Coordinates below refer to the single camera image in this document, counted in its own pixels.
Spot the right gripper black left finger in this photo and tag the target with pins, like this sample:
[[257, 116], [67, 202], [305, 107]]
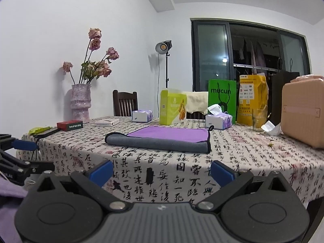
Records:
[[67, 207]]

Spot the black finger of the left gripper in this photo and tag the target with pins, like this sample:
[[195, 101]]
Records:
[[24, 145]]

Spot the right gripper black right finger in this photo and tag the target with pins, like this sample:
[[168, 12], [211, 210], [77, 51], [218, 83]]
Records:
[[248, 206]]

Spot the purple and grey towel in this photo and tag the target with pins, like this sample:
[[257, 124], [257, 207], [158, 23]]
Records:
[[189, 140]]

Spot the black flat pouch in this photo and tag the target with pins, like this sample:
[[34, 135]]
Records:
[[46, 133]]

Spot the yellow green cloth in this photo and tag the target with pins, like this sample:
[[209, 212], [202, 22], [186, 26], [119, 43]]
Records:
[[38, 130]]

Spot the red flat box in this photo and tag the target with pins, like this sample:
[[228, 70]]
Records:
[[69, 125]]

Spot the purple textured vase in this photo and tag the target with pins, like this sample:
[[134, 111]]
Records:
[[81, 102]]

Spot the white flat box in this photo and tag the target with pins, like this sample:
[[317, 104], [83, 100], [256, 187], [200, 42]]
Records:
[[107, 122]]

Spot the white paper receipt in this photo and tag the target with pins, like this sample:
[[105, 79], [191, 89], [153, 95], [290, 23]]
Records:
[[271, 129]]

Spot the drinking glass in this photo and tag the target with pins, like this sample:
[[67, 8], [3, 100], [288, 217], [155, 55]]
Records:
[[259, 118]]

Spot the pink hard case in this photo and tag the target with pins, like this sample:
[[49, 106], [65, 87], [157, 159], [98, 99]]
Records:
[[302, 110]]

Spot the calligraphy print tablecloth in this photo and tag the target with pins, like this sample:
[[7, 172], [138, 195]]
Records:
[[142, 175]]

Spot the purple tissue pack right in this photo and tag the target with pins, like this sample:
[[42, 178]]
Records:
[[217, 118]]

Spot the purple tissue pack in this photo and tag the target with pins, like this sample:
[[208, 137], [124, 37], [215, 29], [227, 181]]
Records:
[[217, 118], [142, 116]]

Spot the dark wooden chair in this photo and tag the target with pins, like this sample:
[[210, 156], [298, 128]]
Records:
[[124, 103]]

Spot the purple tissue pack left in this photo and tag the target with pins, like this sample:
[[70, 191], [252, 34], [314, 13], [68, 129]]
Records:
[[142, 116]]

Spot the yellow paper bag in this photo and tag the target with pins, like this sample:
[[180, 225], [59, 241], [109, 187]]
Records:
[[253, 94]]

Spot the green mucun paper bag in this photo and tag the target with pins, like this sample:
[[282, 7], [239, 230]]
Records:
[[223, 93]]

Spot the cream garment on chair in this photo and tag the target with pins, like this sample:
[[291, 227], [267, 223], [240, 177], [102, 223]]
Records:
[[197, 102]]

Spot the lime green carton box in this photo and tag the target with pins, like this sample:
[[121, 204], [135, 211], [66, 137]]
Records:
[[172, 107]]

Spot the hanging clothes on rack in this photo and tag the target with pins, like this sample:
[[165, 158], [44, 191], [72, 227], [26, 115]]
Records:
[[244, 56]]

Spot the black framed sliding window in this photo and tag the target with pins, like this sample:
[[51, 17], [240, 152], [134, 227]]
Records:
[[226, 49]]

